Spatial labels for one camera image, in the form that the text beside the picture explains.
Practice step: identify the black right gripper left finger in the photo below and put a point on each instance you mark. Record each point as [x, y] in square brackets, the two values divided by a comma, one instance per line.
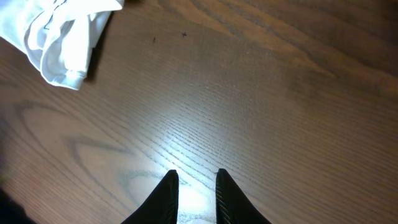
[161, 206]

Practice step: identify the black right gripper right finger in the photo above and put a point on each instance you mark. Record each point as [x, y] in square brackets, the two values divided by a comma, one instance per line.
[232, 206]

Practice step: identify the white printed t-shirt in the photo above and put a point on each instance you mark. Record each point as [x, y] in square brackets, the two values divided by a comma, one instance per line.
[58, 36]

